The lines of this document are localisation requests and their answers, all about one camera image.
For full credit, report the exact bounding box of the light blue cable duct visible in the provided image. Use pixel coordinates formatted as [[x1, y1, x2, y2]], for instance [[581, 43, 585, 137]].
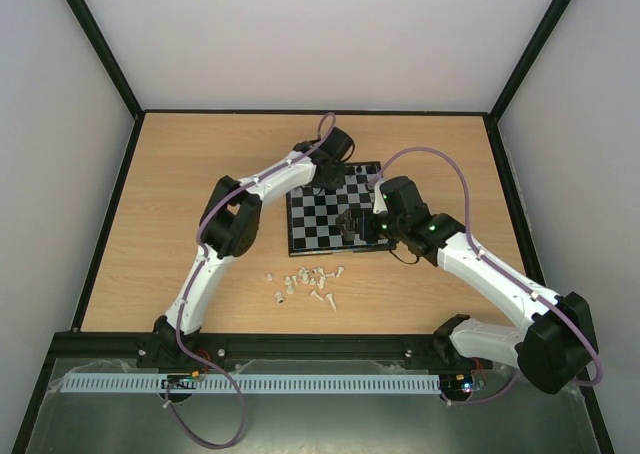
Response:
[[60, 373, 441, 395]]

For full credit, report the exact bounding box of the black grey chessboard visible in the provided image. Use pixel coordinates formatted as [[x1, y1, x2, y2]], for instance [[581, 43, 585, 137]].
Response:
[[286, 161, 396, 257]]

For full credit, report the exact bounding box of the black aluminium frame rail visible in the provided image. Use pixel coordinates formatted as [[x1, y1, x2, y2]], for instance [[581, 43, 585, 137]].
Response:
[[49, 331, 581, 363]]

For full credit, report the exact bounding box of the clear plastic sheet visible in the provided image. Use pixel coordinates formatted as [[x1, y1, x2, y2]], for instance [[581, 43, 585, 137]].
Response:
[[482, 367, 589, 402]]

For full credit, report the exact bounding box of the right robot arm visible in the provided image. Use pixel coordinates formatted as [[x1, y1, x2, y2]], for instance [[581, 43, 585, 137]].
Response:
[[336, 176, 603, 394]]

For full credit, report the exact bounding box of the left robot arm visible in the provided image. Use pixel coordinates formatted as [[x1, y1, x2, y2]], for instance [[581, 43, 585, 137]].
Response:
[[140, 127, 354, 368]]

